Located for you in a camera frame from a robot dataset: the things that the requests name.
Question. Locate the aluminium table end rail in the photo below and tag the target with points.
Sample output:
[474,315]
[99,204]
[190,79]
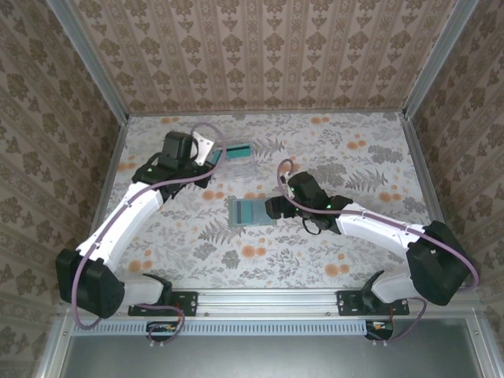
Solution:
[275,113]

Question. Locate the aluminium table side rail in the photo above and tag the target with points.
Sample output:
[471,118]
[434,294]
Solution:
[103,197]
[430,197]

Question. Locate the grey metal sheet panel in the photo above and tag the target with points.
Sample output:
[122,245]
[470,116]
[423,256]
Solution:
[256,358]

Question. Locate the green card holder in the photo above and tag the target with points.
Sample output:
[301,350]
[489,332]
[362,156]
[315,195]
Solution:
[264,212]

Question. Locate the long aluminium base rail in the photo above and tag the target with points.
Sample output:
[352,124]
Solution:
[267,301]

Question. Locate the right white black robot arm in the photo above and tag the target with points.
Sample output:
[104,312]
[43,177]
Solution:
[374,228]

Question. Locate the aluminium panel frame rail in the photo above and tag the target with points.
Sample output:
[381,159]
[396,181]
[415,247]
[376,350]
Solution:
[49,364]
[478,346]

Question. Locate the aluminium frame post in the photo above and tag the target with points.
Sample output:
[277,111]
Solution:
[439,59]
[89,59]

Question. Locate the small electronics board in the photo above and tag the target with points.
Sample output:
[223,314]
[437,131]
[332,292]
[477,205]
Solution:
[161,328]
[380,327]

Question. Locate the silver camera mount plate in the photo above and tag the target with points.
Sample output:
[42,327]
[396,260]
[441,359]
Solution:
[202,147]

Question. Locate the teal plastic card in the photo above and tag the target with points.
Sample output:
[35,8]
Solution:
[217,157]
[238,153]
[246,212]

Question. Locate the clear acrylic card box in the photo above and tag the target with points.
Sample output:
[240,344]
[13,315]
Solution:
[240,169]

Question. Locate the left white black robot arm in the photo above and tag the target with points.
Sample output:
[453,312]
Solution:
[126,220]

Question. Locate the floral patterned table cover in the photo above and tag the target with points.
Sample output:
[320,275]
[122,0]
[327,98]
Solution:
[275,260]

